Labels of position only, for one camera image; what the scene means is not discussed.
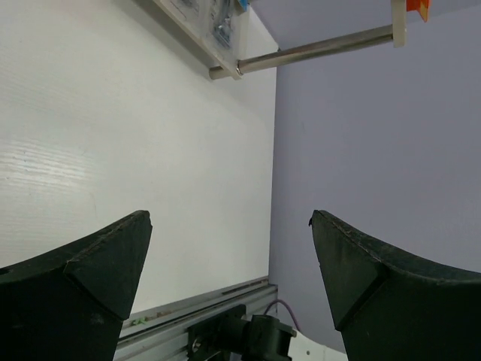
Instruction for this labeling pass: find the blue clear razor blister pack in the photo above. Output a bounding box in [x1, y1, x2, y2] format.
[171, 0, 200, 17]

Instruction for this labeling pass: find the white two-tier shelf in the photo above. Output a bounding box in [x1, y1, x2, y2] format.
[154, 1, 407, 80]

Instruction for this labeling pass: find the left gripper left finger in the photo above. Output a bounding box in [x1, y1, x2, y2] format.
[1, 211, 153, 360]

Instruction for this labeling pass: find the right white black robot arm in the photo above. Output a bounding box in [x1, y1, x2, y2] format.
[215, 315, 348, 361]

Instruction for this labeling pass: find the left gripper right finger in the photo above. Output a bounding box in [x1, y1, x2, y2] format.
[310, 211, 480, 360]

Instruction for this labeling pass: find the orange Gillette Fusion pack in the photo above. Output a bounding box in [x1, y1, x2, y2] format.
[406, 0, 431, 23]

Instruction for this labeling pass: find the aluminium rail frame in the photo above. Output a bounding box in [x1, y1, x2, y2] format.
[113, 278, 278, 360]

